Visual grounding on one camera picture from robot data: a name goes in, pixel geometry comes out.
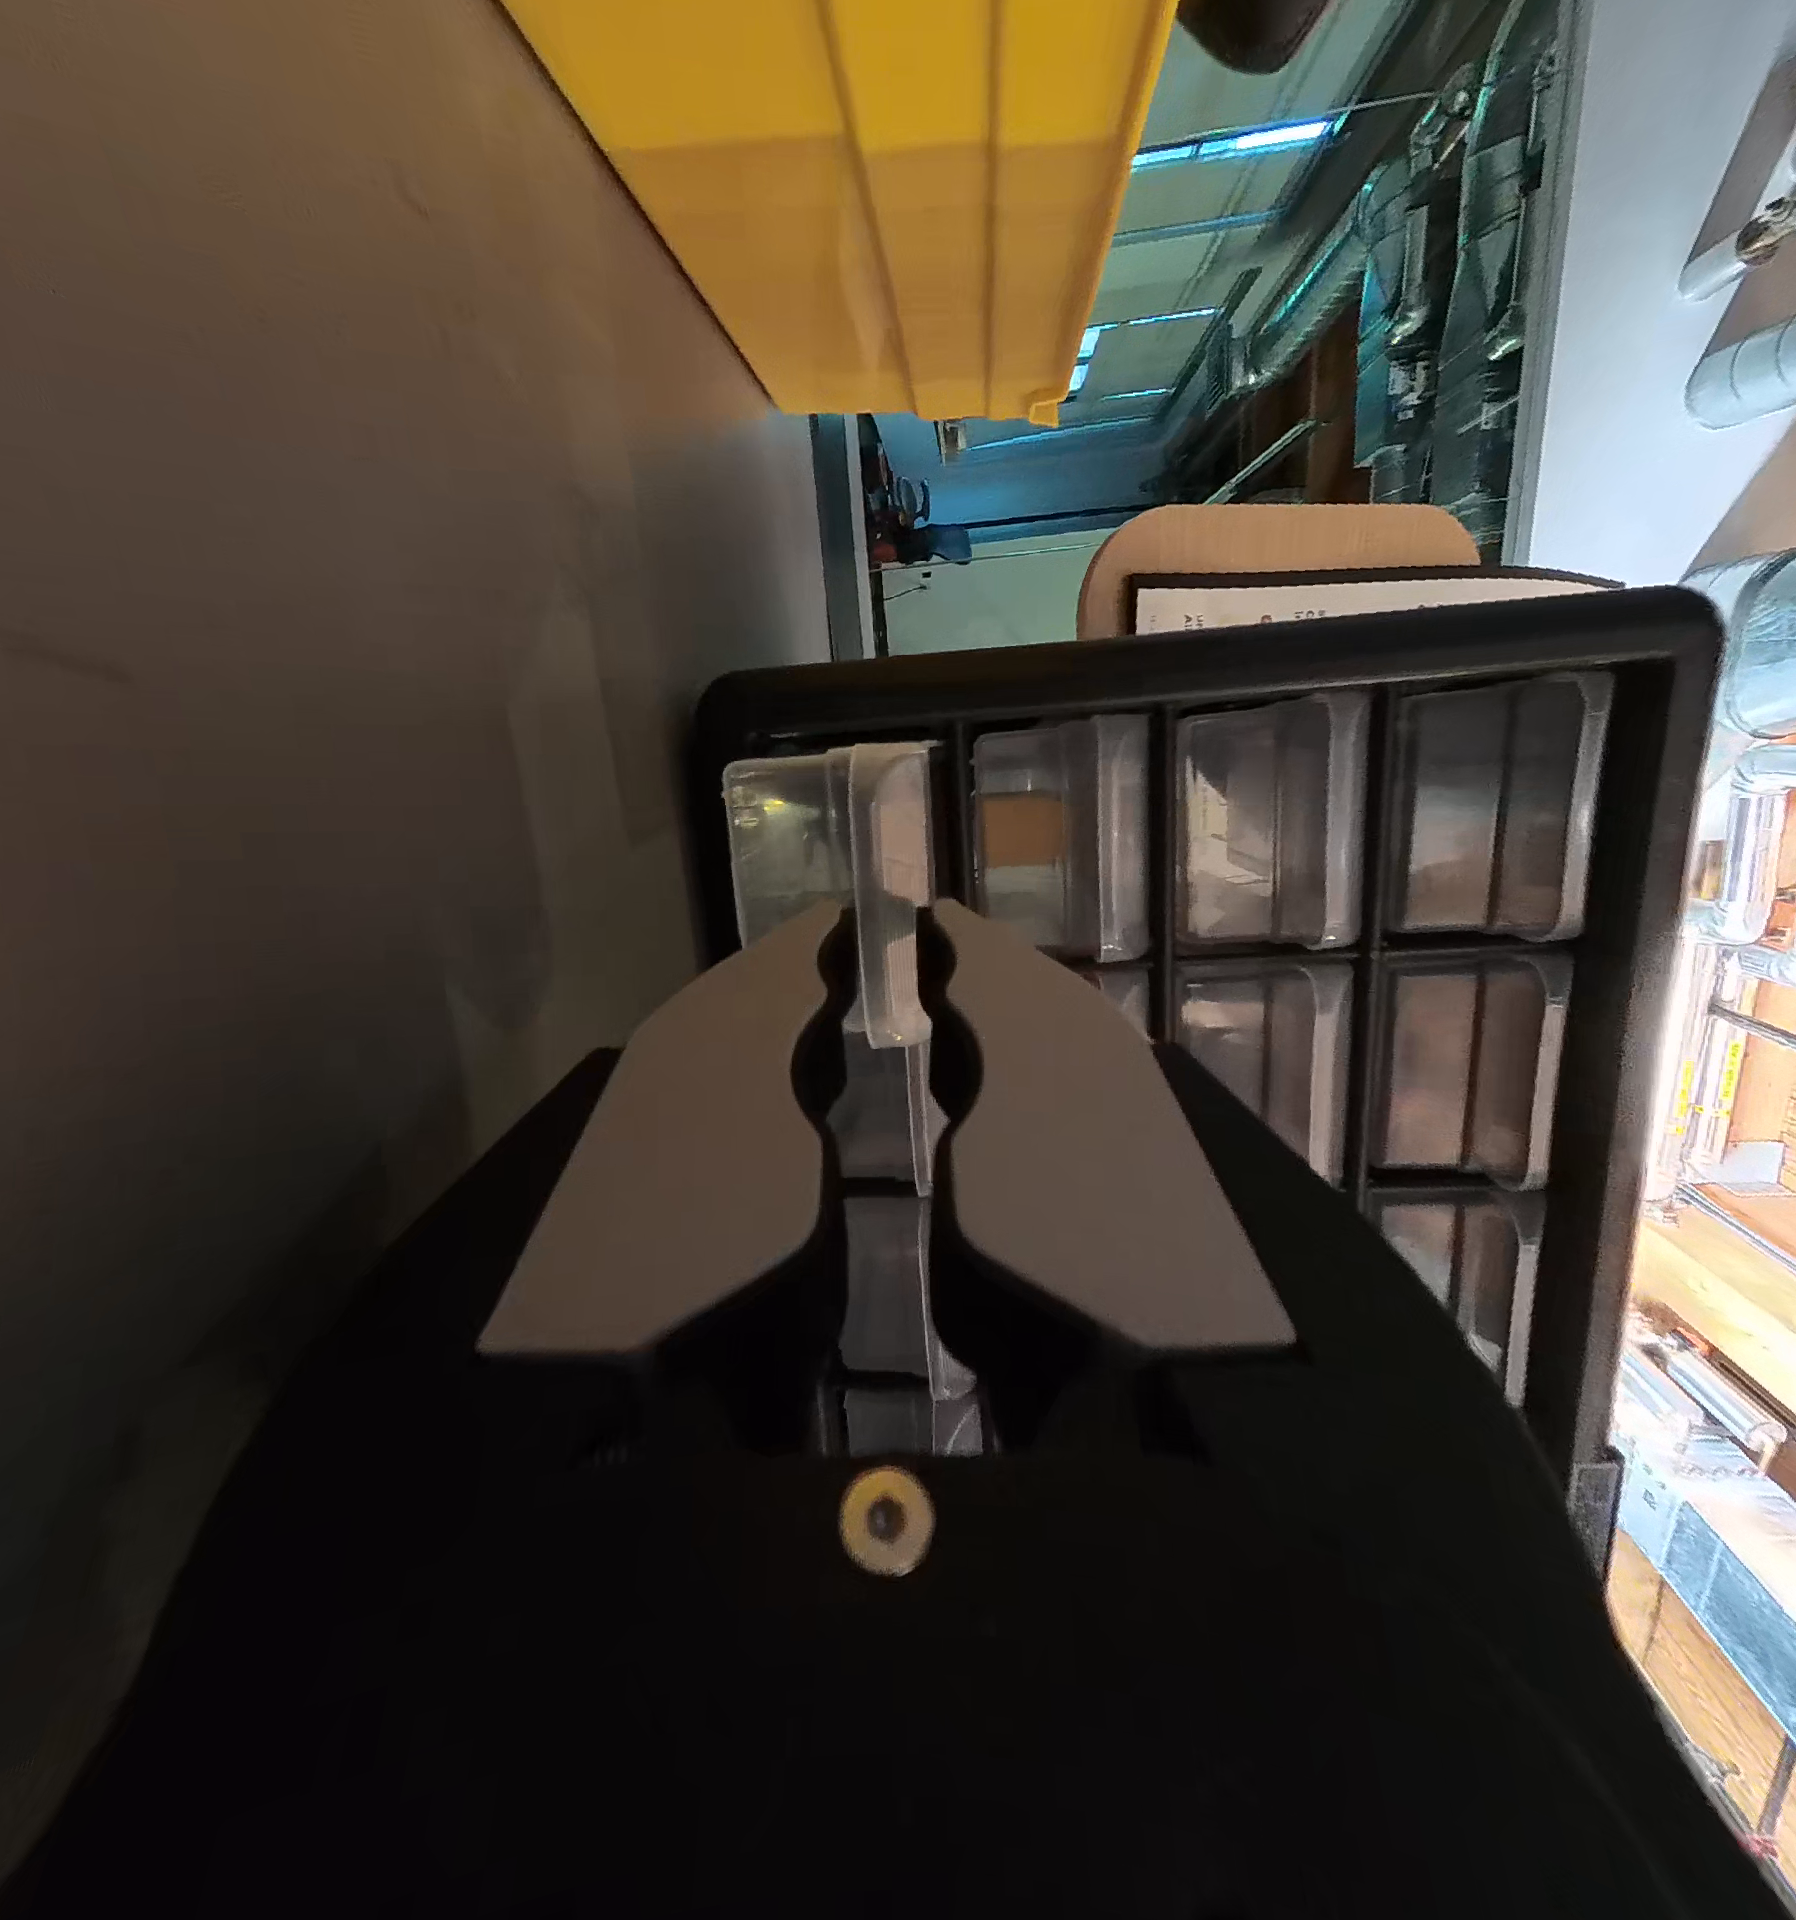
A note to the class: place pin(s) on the metal air duct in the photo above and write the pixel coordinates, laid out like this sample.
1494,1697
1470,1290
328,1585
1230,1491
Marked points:
1740,1589

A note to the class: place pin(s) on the clear plastic drawer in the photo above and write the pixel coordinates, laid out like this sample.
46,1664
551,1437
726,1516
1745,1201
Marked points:
823,841

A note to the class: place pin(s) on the silver pipe bundle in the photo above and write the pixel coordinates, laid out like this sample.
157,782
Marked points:
1769,781

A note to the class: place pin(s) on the glass partition wall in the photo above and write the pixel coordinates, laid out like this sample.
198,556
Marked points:
1289,241

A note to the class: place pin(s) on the yellow plastic bin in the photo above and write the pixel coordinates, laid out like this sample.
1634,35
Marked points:
868,182

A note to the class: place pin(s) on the black round ribbed disc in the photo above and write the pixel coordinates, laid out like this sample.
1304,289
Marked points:
1259,26

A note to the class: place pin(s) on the black drawer cabinet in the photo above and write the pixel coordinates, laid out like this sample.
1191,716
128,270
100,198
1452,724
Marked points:
1664,901

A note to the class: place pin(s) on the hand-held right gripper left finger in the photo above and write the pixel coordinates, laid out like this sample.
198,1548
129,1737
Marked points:
661,1201

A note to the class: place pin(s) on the printed instruction sheet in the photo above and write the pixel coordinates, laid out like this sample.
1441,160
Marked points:
1378,605

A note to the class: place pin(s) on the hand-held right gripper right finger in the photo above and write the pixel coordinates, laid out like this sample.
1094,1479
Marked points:
1115,1201

